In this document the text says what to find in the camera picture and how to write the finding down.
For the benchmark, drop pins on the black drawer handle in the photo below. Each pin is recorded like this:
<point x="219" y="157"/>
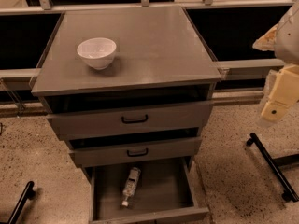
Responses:
<point x="137" y="153"/>
<point x="143" y="119"/>

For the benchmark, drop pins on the blue plastic bottle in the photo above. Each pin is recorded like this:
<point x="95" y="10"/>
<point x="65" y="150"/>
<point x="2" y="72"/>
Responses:
<point x="130" y="186"/>

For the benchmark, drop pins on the black top drawer handle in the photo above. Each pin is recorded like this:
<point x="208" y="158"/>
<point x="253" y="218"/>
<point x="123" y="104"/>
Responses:
<point x="143" y="119"/>

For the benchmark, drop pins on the grey drawer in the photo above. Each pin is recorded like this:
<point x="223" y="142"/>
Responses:
<point x="164" y="194"/>
<point x="107" y="122"/>
<point x="99" y="156"/>

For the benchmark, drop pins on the black middle drawer handle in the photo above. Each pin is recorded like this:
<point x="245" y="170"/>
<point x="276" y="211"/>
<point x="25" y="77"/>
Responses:
<point x="137" y="153"/>

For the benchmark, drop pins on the black left base leg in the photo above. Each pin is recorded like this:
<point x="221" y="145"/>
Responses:
<point x="27" y="194"/>

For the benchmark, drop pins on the black right base leg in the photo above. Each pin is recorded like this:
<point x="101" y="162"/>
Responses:
<point x="289" y="194"/>

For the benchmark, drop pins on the middle grey drawer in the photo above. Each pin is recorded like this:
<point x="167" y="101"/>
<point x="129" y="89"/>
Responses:
<point x="99" y="156"/>

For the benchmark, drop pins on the black base leg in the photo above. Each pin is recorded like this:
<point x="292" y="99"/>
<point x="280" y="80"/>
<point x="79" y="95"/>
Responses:
<point x="289" y="194"/>
<point x="27" y="194"/>

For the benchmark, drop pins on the white ceramic bowl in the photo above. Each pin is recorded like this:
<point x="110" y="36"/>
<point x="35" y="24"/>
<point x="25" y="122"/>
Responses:
<point x="98" y="53"/>

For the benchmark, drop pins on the top grey drawer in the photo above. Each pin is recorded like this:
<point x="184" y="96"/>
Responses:
<point x="107" y="122"/>

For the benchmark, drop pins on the bottom grey drawer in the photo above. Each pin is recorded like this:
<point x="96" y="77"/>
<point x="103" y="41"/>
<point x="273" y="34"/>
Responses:
<point x="164" y="194"/>

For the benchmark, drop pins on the grey drawer cabinet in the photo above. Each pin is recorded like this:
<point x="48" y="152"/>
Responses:
<point x="159" y="60"/>

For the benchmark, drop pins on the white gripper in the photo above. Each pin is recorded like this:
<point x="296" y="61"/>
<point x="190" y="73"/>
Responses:
<point x="288" y="39"/>

